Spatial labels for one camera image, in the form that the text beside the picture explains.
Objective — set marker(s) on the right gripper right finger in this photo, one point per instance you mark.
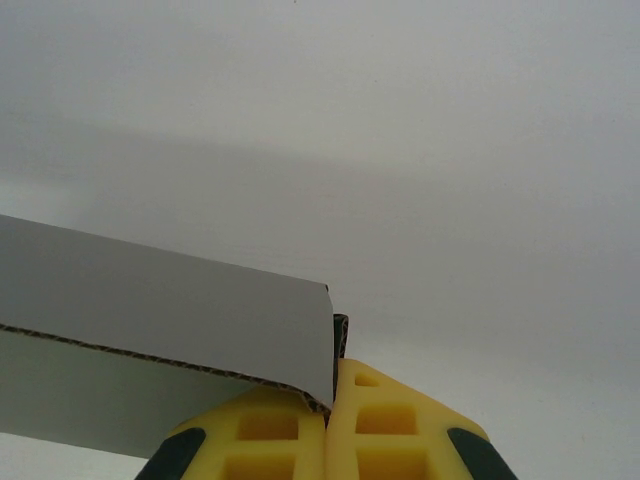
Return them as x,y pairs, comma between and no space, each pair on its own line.
390,440

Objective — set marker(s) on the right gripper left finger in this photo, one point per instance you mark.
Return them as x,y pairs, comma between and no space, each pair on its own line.
280,450

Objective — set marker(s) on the grey cardboard box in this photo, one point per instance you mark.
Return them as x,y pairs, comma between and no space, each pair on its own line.
150,300

